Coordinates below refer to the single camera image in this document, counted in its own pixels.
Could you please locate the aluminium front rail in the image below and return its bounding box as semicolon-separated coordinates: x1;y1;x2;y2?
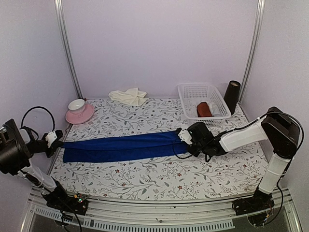
21;188;303;232

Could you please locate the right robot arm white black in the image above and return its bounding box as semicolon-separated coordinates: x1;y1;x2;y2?
178;106;305;211

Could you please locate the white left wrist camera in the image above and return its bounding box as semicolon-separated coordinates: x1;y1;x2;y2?
42;130;63;148

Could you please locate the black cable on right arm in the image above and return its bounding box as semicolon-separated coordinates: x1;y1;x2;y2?
172;107;305;206

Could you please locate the dark brown cylinder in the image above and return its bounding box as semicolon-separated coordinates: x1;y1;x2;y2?
224;80;241;115

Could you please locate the pink saucer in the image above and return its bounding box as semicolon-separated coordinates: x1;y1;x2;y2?
65;104;94;124

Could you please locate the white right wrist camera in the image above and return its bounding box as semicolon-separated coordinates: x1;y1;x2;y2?
176;128;193;145

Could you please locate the left aluminium frame post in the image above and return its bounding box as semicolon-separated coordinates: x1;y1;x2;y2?
54;0;84;99

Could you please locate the aluminium frame post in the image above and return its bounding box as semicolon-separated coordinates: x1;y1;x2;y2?
239;0;266;104
54;0;84;99

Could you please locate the blue microfibre towel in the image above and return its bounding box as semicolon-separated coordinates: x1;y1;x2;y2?
63;131;188;163

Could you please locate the white perforated plastic basket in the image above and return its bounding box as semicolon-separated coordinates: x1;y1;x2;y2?
177;83;231;127

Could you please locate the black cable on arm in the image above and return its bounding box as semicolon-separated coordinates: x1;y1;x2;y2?
172;107;305;206
21;106;55;136

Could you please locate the cream crumpled cloth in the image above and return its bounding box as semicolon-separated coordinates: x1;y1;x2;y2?
108;87;148;106

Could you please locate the clear plastic item in basket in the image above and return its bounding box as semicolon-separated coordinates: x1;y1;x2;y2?
209;102;222;117

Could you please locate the right aluminium frame post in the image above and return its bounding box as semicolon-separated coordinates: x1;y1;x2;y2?
239;0;266;104

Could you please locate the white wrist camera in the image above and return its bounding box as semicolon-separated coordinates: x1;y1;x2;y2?
42;130;63;148
176;128;193;145

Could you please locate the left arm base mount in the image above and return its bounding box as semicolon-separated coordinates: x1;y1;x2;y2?
43;194;89;216

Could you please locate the white teacup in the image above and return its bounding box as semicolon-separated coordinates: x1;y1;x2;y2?
68;99;85;114

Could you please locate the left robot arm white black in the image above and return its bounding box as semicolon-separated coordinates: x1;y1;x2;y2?
0;119;72;210

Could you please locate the red-brown rolled towel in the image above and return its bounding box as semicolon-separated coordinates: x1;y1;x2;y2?
197;102;212;117

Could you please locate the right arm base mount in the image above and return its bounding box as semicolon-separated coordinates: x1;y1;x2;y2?
232;197;275;216

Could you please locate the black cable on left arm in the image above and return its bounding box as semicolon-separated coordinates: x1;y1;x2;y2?
21;106;55;136

